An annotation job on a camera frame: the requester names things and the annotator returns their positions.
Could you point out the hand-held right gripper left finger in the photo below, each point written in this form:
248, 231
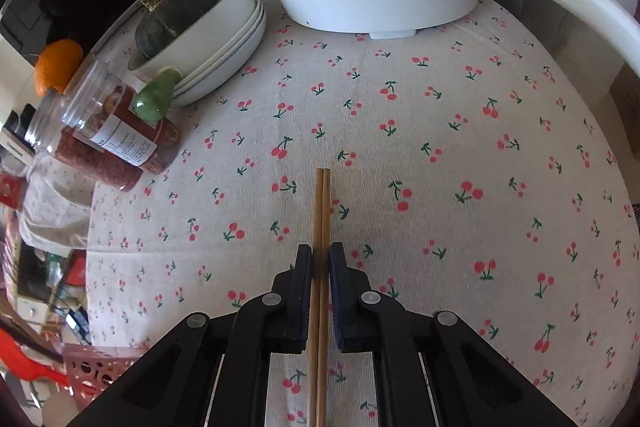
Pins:
304, 297

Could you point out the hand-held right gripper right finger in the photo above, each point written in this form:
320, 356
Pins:
337, 297

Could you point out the wooden chopstick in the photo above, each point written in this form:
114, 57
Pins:
326, 217
317, 217

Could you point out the cherry print tablecloth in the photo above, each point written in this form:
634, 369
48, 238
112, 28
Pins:
425, 132

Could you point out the pink plastic basket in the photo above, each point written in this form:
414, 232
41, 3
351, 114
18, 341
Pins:
100, 369

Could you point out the white bowl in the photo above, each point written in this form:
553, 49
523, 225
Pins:
235, 54
220, 27
220, 87

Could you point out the clear jar with white label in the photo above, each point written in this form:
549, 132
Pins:
120, 132

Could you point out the goji berry jar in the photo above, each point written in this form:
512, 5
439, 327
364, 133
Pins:
95, 164

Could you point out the green pepper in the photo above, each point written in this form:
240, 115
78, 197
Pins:
152, 99

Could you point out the small cherry print cloth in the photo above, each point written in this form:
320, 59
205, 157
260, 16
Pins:
55, 207

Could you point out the red plastic utensil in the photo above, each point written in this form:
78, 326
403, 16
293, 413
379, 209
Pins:
25, 359

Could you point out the dark green pumpkin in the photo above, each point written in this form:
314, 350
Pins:
170, 17

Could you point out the large orange with stem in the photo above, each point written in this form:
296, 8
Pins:
57, 67

